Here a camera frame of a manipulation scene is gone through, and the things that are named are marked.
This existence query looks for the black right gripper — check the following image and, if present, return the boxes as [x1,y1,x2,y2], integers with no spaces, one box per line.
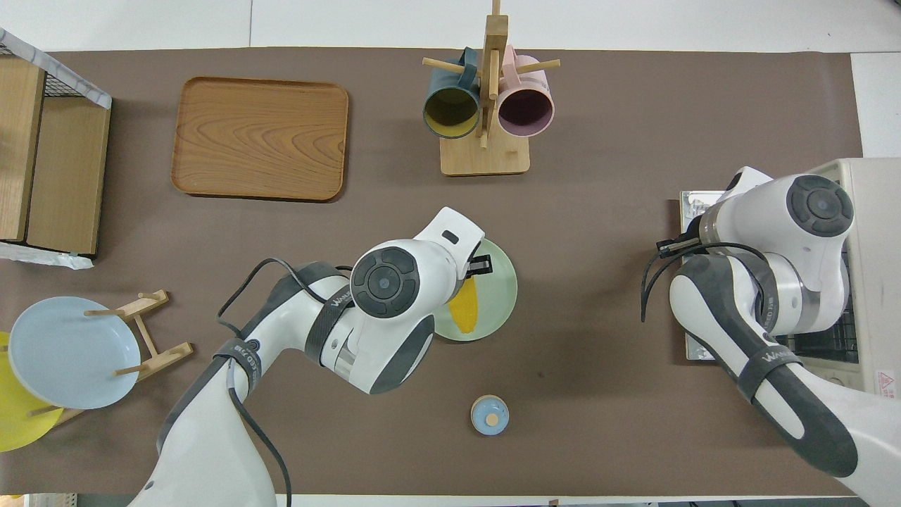
[657,235,706,258]

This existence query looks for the pale green round plate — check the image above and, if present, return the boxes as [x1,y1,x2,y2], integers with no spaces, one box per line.
[433,238,519,343]

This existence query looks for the yellow corn cob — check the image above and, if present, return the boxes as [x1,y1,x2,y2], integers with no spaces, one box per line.
[449,276,485,334]

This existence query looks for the cream toaster oven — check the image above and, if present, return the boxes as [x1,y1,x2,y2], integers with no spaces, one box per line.
[774,158,901,402]

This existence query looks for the large brown table mat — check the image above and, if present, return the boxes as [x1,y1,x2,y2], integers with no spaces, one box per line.
[0,48,898,497]

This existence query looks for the wooden mug tree stand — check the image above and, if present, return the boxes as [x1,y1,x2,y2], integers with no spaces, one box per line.
[422,0,562,177]

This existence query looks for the dark teal mug yellow inside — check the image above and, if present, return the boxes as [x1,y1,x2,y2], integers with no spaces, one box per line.
[422,47,481,140]

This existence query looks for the pink mug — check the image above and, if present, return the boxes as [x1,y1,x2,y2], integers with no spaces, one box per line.
[496,45,556,139]

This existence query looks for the rectangular wooden tray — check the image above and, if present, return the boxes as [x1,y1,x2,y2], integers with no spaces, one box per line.
[171,76,350,204]

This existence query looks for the wooden plate rack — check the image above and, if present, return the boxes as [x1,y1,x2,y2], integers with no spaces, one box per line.
[28,289,195,427]

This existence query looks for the light blue round plate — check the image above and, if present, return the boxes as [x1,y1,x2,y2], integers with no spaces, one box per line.
[8,296,142,411]

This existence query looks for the white crumpled plastic sheet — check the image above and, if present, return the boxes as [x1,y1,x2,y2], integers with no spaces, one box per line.
[0,242,95,270]

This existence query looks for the yellow round plate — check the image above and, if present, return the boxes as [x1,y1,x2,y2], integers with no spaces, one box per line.
[0,331,64,453]

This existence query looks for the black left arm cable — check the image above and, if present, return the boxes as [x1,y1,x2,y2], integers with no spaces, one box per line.
[216,258,353,507]

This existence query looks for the wooden shelf with wire frame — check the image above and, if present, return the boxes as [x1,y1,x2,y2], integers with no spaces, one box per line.
[0,28,113,258]

